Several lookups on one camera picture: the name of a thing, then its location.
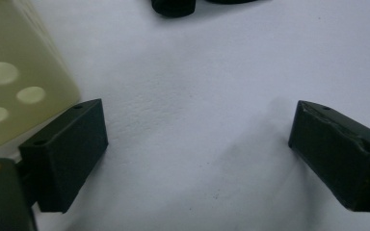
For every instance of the pale yellow plastic basket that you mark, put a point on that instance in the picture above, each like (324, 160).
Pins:
(16, 89)

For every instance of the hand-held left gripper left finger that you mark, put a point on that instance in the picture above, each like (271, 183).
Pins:
(66, 150)

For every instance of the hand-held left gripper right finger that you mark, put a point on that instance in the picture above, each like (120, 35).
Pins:
(340, 160)

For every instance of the black glove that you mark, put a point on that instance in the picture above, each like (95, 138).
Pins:
(173, 7)

